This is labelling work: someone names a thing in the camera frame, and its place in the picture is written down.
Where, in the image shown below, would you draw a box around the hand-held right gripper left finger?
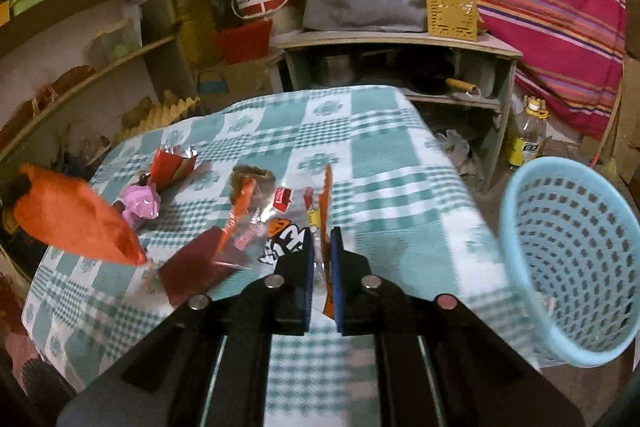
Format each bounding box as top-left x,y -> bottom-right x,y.
56,227 -> 317,427

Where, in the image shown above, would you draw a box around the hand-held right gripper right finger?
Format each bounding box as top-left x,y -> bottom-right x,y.
329,226 -> 586,427

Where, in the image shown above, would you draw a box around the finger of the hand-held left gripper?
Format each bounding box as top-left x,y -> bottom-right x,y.
0,174 -> 32,235

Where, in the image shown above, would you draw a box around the clear orange-edged snack wrapper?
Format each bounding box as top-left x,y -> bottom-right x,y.
257,163 -> 337,320

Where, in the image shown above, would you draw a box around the orange plastic bag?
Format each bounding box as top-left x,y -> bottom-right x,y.
14,163 -> 148,267

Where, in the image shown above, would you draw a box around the light blue plastic basket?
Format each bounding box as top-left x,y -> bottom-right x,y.
497,156 -> 640,369

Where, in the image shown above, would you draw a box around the dark blue plastic crate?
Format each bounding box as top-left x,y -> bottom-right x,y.
55,137 -> 113,180

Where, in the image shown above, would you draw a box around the clear pink-printed wrapper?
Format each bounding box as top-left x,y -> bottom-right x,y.
212,177 -> 268,270

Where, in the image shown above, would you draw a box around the green checked tablecloth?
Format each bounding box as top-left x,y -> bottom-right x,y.
21,86 -> 543,427

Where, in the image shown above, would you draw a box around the maroon wrapper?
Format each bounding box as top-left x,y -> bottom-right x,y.
159,227 -> 253,308

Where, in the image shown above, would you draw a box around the pink wrapper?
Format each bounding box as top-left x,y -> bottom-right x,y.
120,183 -> 161,230

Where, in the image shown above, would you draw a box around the brown crumpled wrapper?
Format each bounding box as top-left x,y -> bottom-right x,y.
231,164 -> 277,202

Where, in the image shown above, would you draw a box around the brown sweet potatoes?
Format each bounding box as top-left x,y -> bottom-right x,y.
0,66 -> 96,128

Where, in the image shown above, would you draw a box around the red foil wrapper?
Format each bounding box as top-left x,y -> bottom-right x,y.
150,144 -> 198,188

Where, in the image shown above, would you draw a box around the yellow egg tray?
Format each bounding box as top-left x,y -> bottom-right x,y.
115,96 -> 201,142

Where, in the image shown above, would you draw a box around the crumpled clear plastic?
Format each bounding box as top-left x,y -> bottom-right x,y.
435,129 -> 481,178

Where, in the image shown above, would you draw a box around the clear plastic container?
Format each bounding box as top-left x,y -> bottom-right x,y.
92,19 -> 143,62

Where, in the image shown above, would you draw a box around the small steel pot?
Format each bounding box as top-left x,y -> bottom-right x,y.
320,52 -> 358,85

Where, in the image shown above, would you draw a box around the cardboard box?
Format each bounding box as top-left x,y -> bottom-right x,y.
197,59 -> 273,100

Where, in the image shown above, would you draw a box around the wooden shelf unit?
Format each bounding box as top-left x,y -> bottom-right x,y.
0,0 -> 201,168

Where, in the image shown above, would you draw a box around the clear plastic bottle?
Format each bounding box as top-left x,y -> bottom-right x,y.
507,96 -> 553,168

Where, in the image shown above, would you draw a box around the yellow oil jug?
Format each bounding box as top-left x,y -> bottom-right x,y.
167,0 -> 221,68

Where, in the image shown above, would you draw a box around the low wooden cabinet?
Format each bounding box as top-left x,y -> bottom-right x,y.
274,29 -> 523,192

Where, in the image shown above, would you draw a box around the red plastic basin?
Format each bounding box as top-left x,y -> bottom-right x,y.
215,19 -> 275,65

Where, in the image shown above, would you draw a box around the yellow utensil holder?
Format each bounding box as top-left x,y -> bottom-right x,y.
426,0 -> 480,42

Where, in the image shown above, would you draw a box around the cardboard panels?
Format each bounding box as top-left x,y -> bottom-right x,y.
600,0 -> 640,208

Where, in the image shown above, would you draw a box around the wooden-handled pan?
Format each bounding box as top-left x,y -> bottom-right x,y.
410,67 -> 482,96

